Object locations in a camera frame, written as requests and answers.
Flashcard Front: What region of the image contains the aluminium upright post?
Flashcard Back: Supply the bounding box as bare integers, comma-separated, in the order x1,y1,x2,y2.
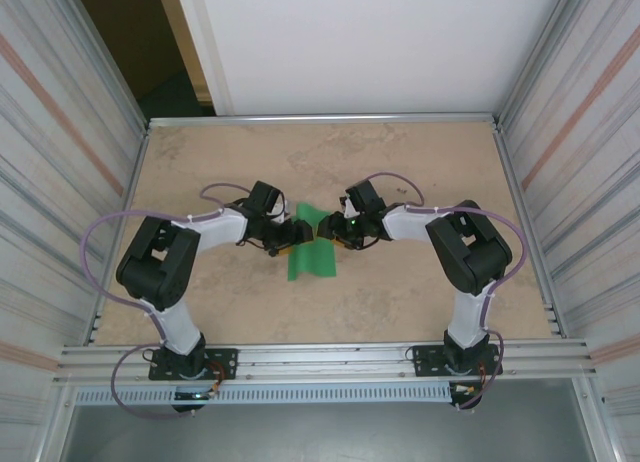
494,0,590,128
63,0,151,133

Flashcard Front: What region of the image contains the wide aluminium mounting rail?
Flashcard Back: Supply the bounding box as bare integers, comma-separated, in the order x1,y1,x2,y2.
52,339,599,386

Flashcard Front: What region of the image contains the grey slotted cable duct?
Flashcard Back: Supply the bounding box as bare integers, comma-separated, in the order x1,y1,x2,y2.
74,384,454,406

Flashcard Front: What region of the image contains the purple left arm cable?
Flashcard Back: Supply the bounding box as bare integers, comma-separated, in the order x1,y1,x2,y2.
81,181,256,421

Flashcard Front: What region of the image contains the green paper sheet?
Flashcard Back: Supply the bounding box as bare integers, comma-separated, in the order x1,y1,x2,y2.
286,200,340,283

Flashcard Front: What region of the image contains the translucent corrugated enclosure panel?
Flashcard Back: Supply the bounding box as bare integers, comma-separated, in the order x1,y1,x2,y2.
499,0,640,462
0,0,146,462

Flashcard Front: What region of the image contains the aluminium table edge rail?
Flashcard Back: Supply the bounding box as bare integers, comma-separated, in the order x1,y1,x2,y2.
492,124,566,339
88,124,151,346
147,112,501,129

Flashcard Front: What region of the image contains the small controller board with wires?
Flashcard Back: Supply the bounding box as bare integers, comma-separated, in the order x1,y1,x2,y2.
172,387,221,402
449,381,484,398

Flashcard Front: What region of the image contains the white door frame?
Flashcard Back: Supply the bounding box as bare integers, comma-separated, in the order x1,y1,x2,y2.
153,0,236,117

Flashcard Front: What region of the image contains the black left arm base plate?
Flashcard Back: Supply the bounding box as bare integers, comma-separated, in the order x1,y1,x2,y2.
148,348,239,382

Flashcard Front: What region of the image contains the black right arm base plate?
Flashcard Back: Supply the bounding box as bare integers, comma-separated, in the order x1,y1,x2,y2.
412,342,501,378

